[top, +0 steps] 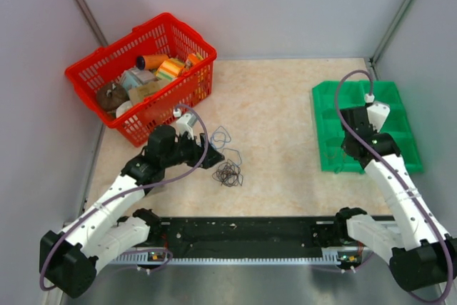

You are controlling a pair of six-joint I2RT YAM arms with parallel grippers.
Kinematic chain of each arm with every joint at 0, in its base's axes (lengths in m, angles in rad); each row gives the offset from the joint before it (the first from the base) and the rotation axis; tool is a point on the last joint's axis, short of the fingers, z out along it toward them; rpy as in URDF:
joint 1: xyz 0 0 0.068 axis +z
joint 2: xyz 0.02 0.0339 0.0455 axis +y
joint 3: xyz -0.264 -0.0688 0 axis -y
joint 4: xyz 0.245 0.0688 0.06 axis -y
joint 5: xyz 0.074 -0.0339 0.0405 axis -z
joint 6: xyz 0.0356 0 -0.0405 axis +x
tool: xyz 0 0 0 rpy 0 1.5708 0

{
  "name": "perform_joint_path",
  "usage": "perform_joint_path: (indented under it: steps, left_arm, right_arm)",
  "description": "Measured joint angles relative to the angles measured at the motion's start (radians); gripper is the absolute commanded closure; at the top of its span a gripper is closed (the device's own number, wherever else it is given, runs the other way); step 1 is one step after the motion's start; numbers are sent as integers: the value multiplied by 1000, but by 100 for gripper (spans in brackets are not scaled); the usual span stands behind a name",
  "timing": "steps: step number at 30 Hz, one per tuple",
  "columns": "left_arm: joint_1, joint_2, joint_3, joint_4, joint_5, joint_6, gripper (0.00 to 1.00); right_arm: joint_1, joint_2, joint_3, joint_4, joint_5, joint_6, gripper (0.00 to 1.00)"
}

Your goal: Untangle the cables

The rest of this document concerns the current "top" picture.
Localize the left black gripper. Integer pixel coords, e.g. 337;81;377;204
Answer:
162;130;224;169

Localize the thin red wire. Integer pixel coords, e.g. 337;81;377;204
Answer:
323;149;358;169

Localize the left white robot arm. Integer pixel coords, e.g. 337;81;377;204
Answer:
39;125;225;298

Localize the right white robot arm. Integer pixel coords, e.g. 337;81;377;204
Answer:
333;102;456;292

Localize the green compartment tray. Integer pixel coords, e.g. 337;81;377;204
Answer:
312;81;423;174

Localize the brown cardboard box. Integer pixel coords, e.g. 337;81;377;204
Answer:
129;80;170;106

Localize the yellow striped sponge pack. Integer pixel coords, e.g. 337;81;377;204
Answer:
156;58;186;81

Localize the orange snack packet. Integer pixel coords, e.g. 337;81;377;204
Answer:
185;52;204;70

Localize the white round lid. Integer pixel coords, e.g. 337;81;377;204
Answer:
115;101;133;118

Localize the pale blue box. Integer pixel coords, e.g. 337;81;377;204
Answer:
119;67;156;91

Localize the brown round bun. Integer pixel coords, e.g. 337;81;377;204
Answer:
96;81;129;112

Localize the red plastic shopping basket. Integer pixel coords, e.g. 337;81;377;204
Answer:
65;13;217;146

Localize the tangled dark wire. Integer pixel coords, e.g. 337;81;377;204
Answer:
211;161;245;189

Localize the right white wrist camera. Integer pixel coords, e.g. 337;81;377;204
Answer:
364;94;391;132

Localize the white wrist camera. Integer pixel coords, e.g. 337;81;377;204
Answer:
173;109;197;139
364;94;391;132

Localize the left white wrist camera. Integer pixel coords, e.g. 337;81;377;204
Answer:
173;109;197;139

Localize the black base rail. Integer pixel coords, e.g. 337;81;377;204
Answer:
141;216;355;260

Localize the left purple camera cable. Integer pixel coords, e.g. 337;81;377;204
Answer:
39;104;209;291

